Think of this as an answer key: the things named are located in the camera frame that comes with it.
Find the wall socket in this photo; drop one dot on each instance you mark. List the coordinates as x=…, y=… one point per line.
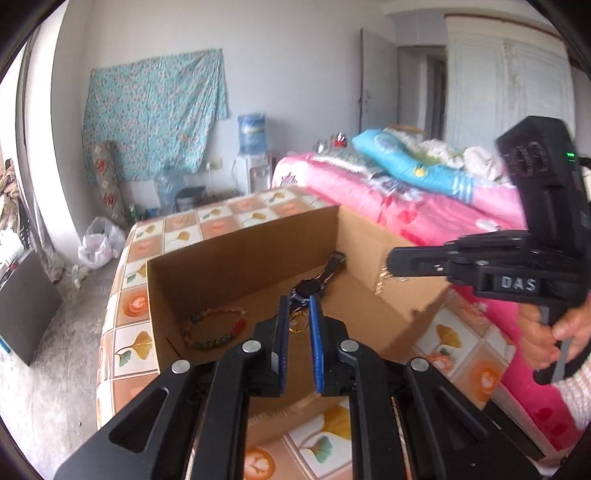
x=213, y=163

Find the grey cabinet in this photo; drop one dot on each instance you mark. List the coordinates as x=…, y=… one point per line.
x=27, y=304

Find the white wardrobe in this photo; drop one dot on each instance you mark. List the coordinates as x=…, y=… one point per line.
x=508, y=83

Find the pink floral blanket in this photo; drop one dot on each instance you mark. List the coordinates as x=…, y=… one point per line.
x=498, y=207

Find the patterned rolled mat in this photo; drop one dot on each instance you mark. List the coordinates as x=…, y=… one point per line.
x=106, y=184

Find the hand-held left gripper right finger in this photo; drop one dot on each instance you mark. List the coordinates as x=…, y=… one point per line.
x=316, y=346

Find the white plastic bag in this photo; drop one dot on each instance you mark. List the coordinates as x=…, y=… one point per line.
x=99, y=244

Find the grey lace cloth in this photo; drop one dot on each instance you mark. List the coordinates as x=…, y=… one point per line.
x=341, y=158

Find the brown cardboard box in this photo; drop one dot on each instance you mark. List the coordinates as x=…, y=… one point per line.
x=406, y=300

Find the grey curtain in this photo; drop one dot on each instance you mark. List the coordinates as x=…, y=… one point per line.
x=41, y=161

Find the grey door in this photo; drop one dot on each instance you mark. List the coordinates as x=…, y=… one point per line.
x=378, y=83

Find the person's right hand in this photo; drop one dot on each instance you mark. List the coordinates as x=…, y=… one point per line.
x=533, y=341

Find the teal floral wall cloth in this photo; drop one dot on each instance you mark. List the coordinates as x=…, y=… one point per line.
x=152, y=110

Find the blue pillow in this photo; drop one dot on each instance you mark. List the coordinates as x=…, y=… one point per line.
x=415, y=166

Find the pile of brown clothes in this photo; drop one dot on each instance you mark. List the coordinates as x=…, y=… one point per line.
x=9, y=194

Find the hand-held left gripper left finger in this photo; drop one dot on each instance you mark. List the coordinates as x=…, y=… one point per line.
x=282, y=346

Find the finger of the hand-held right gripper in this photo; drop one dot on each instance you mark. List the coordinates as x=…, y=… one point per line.
x=415, y=262

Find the white water dispenser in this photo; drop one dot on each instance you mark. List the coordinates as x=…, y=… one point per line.
x=251, y=175

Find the black bucket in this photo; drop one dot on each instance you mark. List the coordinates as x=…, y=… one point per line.
x=190, y=199

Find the purple smart watch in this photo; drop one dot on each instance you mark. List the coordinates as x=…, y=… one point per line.
x=307, y=287

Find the clear empty water jug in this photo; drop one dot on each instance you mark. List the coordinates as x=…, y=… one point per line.
x=171, y=189

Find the person's right forearm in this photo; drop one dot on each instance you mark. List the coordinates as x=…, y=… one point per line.
x=575, y=397

